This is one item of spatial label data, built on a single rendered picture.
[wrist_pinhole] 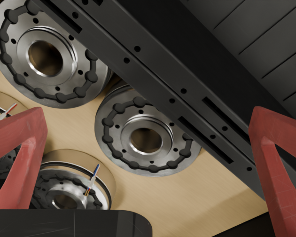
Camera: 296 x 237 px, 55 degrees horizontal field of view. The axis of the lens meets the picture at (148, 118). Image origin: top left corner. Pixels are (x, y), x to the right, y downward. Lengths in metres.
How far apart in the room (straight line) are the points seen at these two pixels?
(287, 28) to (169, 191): 0.22
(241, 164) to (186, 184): 0.17
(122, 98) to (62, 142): 0.12
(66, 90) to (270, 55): 0.17
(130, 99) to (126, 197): 0.17
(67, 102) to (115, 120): 0.05
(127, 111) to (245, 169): 0.11
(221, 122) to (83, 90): 0.13
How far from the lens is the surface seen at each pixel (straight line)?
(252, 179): 0.19
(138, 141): 0.28
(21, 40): 0.25
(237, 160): 0.18
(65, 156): 0.34
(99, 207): 0.36
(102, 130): 0.27
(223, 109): 0.16
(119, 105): 0.25
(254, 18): 0.25
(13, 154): 0.34
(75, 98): 0.26
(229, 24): 0.25
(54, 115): 0.32
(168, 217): 0.39
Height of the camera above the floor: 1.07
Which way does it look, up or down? 54 degrees down
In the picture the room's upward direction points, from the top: 163 degrees counter-clockwise
